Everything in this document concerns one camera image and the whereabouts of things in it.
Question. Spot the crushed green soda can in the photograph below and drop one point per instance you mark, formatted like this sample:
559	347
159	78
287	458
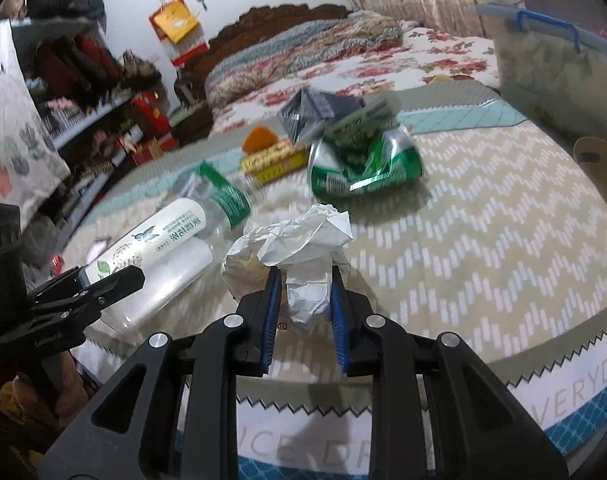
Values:
364	153

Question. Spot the white tissue pack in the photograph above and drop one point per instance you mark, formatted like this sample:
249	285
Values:
168	248

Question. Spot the beige zigzag bed quilt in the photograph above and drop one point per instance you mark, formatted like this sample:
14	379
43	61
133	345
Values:
503	241

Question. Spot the yellow red wall calendar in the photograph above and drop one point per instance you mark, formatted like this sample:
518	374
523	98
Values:
179	31

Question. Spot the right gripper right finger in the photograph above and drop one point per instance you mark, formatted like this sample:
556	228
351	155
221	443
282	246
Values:
368	344

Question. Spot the dark wooden headboard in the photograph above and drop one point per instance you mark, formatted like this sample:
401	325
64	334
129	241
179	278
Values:
258	24

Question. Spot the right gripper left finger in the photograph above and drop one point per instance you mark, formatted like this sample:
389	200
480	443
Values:
239	344

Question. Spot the green white snack wrapper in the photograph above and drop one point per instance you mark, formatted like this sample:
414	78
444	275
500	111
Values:
205	184

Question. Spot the floral bed sheet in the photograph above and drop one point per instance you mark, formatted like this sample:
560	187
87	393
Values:
424	55

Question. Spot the yellow medicine box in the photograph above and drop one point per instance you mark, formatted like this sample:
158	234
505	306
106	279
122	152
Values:
273	163

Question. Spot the clear bin blue handle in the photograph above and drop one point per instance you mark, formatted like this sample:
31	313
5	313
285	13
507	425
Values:
550	70

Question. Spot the cactus print fabric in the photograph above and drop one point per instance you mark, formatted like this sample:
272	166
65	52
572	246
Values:
30	167

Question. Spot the orange peel piece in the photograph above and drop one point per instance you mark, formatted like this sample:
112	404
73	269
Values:
259	139

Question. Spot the white paper ball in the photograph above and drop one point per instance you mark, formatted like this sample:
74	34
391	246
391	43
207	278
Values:
304	248

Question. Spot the dark blue foil bag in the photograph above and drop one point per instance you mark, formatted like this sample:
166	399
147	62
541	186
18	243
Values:
306	115

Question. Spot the folded floral patchwork quilt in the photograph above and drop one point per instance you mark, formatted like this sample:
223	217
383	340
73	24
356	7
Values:
298	48

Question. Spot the cluttered metal shelf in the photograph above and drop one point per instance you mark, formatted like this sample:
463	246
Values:
76	83

